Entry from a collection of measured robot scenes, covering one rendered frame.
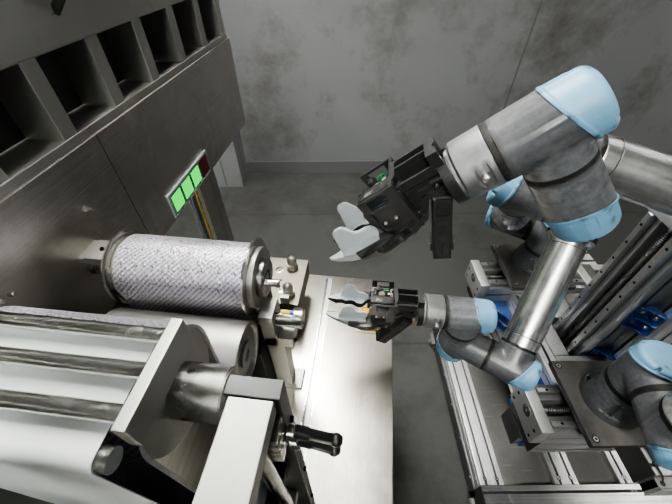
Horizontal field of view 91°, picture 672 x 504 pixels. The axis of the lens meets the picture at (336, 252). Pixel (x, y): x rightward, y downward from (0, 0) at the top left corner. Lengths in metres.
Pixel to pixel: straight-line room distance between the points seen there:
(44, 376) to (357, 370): 0.68
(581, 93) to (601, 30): 3.10
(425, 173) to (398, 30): 2.55
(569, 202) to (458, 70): 2.72
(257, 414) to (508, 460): 1.46
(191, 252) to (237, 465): 0.41
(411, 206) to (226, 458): 0.32
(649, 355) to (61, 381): 1.04
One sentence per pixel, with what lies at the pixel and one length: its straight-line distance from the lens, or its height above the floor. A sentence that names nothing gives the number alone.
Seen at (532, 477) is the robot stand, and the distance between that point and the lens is 1.72.
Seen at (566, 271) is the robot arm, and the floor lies 1.20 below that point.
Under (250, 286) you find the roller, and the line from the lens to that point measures 0.59.
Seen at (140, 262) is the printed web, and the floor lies 1.30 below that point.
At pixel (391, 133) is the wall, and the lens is 3.19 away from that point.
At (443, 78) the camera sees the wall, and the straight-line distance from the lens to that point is 3.11.
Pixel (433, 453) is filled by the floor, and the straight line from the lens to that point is 1.83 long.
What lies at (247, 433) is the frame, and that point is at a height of 1.44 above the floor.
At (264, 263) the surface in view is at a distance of 0.61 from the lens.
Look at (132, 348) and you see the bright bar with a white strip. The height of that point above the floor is 1.44.
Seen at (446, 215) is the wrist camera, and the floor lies 1.46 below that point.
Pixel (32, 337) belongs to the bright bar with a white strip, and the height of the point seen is 1.44.
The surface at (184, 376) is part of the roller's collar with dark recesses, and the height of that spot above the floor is 1.37.
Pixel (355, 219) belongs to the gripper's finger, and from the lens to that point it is 0.51.
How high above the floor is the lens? 1.72
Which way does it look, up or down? 45 degrees down
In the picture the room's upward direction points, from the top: straight up
